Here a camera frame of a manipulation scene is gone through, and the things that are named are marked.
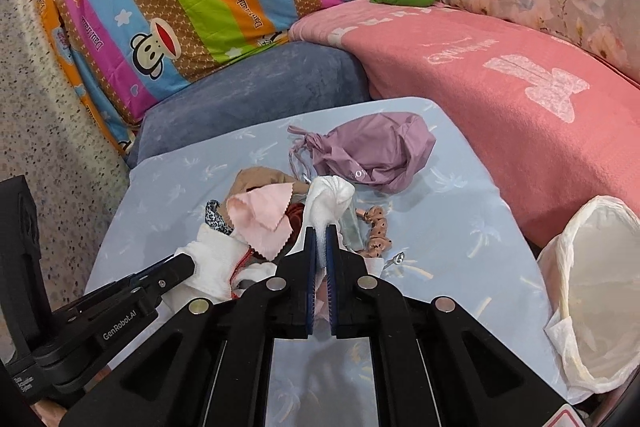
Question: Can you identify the pink zigzag-edged cloth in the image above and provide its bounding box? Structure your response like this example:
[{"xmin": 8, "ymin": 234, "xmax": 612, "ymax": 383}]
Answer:
[{"xmin": 226, "ymin": 184, "xmax": 296, "ymax": 262}]

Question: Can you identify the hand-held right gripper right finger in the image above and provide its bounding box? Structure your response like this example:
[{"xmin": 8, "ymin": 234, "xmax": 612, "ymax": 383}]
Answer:
[{"xmin": 325, "ymin": 224, "xmax": 566, "ymax": 427}]

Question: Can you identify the brown cloth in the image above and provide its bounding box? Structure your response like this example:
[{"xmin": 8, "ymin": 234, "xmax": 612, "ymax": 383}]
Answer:
[{"xmin": 231, "ymin": 167, "xmax": 303, "ymax": 208}]

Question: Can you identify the white plastic bag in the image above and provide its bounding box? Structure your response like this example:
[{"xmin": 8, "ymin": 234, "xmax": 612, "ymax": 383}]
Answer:
[{"xmin": 537, "ymin": 196, "xmax": 640, "ymax": 403}]

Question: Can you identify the dark red cloth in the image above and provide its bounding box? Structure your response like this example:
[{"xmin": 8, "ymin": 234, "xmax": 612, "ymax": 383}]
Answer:
[{"xmin": 287, "ymin": 204, "xmax": 308, "ymax": 253}]

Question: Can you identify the light blue palm print cloth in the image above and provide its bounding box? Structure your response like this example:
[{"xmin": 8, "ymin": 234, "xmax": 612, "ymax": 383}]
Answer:
[{"xmin": 82, "ymin": 96, "xmax": 566, "ymax": 427}]

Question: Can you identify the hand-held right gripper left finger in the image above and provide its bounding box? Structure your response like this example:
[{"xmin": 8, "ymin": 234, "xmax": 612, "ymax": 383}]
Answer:
[{"xmin": 60, "ymin": 227, "xmax": 321, "ymax": 427}]

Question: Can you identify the blue-grey velvet cushion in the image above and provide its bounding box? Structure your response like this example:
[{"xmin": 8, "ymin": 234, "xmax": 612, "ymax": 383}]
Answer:
[{"xmin": 122, "ymin": 41, "xmax": 373, "ymax": 168}]

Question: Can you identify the purple drawstring bag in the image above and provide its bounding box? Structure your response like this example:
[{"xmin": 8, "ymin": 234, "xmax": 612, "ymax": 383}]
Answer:
[{"xmin": 287, "ymin": 113, "xmax": 437, "ymax": 195}]

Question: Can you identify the white sock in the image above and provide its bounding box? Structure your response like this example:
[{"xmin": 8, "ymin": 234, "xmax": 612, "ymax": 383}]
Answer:
[{"xmin": 302, "ymin": 175, "xmax": 357, "ymax": 238}]

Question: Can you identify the dark patterned cloth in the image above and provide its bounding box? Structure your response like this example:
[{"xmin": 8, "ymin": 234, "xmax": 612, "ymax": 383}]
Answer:
[{"xmin": 206, "ymin": 199, "xmax": 235, "ymax": 237}]

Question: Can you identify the brown dotted scrunchie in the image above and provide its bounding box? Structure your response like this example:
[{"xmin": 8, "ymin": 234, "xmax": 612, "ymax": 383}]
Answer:
[{"xmin": 356, "ymin": 205, "xmax": 391, "ymax": 260}]

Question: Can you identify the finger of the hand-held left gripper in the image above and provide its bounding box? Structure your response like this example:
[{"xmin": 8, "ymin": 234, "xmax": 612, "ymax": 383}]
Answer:
[{"xmin": 120, "ymin": 253, "xmax": 197, "ymax": 308}]

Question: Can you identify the pink blanket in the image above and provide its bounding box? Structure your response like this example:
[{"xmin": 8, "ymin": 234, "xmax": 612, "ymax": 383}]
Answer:
[{"xmin": 289, "ymin": 0, "xmax": 640, "ymax": 248}]

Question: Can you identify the white cloth with red stitching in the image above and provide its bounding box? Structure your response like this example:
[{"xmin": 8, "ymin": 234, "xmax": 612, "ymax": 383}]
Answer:
[{"xmin": 172, "ymin": 224, "xmax": 278, "ymax": 303}]

